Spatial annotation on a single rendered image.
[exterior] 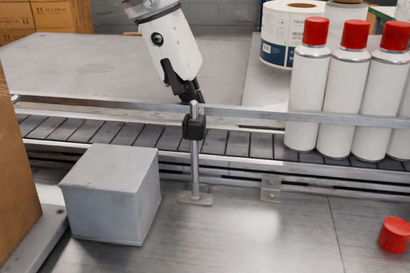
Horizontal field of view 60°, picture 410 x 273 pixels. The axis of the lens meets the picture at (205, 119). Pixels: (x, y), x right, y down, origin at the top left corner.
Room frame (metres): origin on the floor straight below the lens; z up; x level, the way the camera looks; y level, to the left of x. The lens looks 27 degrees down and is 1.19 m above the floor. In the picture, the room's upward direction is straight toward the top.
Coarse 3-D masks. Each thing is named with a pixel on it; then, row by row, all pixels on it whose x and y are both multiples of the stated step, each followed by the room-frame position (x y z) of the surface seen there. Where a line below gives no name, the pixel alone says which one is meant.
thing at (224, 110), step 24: (24, 96) 0.52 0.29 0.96; (48, 96) 0.51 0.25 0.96; (72, 96) 0.51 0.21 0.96; (96, 96) 0.51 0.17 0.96; (288, 120) 0.45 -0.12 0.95; (312, 120) 0.45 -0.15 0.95; (336, 120) 0.44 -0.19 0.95; (360, 120) 0.44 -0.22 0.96; (384, 120) 0.43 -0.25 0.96; (408, 120) 0.43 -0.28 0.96
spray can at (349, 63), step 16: (352, 32) 0.47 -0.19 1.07; (368, 32) 0.47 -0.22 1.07; (352, 48) 0.46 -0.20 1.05; (336, 64) 0.47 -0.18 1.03; (352, 64) 0.45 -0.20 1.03; (368, 64) 0.46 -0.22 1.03; (336, 80) 0.46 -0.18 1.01; (352, 80) 0.45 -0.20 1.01; (336, 96) 0.46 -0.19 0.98; (352, 96) 0.45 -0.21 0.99; (336, 112) 0.46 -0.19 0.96; (352, 112) 0.45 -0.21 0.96; (320, 128) 0.48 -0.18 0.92; (336, 128) 0.46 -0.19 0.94; (352, 128) 0.46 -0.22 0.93; (320, 144) 0.47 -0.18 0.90; (336, 144) 0.45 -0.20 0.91
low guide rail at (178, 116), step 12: (24, 108) 0.60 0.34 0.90; (36, 108) 0.60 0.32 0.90; (48, 108) 0.60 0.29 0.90; (60, 108) 0.59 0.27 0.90; (72, 108) 0.59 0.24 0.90; (84, 108) 0.58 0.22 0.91; (96, 108) 0.58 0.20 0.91; (108, 108) 0.58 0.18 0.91; (180, 120) 0.56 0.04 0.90; (216, 120) 0.55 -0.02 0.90; (228, 120) 0.54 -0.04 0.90; (240, 120) 0.54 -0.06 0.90; (252, 120) 0.54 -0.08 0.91; (264, 120) 0.53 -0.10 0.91; (276, 120) 0.53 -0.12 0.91
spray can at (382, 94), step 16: (384, 32) 0.47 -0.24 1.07; (400, 32) 0.45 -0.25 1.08; (384, 48) 0.46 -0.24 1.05; (400, 48) 0.45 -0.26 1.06; (384, 64) 0.45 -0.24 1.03; (400, 64) 0.45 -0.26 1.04; (368, 80) 0.47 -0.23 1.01; (384, 80) 0.45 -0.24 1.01; (400, 80) 0.45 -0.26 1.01; (368, 96) 0.46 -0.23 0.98; (384, 96) 0.45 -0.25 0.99; (400, 96) 0.45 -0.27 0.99; (368, 112) 0.46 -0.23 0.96; (384, 112) 0.45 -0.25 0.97; (368, 128) 0.45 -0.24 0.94; (384, 128) 0.45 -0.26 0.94; (352, 144) 0.47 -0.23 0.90; (368, 144) 0.45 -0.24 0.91; (384, 144) 0.45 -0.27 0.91; (368, 160) 0.45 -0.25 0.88
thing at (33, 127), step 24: (24, 120) 0.59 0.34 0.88; (48, 120) 0.59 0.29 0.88; (72, 120) 0.59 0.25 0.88; (96, 120) 0.59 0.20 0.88; (120, 144) 0.50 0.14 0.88; (144, 144) 0.50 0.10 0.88; (168, 144) 0.50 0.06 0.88; (216, 144) 0.50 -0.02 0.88; (240, 144) 0.50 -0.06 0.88; (264, 144) 0.50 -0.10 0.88; (384, 168) 0.43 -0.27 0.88; (408, 168) 0.43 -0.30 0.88
